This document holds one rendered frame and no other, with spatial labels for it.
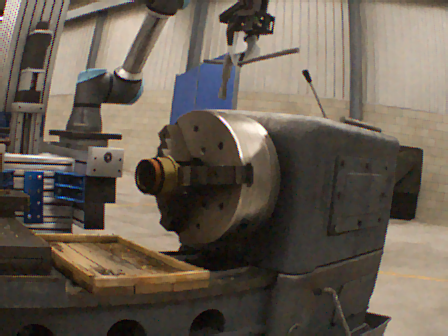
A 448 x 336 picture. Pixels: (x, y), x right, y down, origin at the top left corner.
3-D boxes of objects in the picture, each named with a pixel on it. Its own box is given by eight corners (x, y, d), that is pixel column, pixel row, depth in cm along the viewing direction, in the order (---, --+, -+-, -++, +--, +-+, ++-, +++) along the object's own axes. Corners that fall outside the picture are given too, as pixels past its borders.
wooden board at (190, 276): (118, 248, 133) (118, 234, 133) (209, 287, 108) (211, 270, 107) (31, 247, 112) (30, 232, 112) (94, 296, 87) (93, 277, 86)
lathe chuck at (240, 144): (171, 222, 145) (190, 106, 141) (255, 258, 123) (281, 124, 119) (146, 222, 139) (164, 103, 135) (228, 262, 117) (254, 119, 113)
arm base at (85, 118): (59, 130, 172) (63, 103, 171) (89, 131, 183) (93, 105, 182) (76, 131, 162) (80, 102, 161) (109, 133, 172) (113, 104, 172)
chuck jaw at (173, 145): (192, 172, 131) (176, 132, 135) (204, 160, 128) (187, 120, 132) (156, 171, 123) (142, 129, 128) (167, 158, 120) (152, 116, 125)
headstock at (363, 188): (294, 230, 198) (306, 126, 195) (390, 247, 164) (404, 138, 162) (169, 240, 156) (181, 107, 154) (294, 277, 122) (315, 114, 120)
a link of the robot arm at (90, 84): (69, 103, 173) (75, 68, 172) (98, 105, 181) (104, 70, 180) (78, 102, 163) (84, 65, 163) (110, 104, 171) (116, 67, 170)
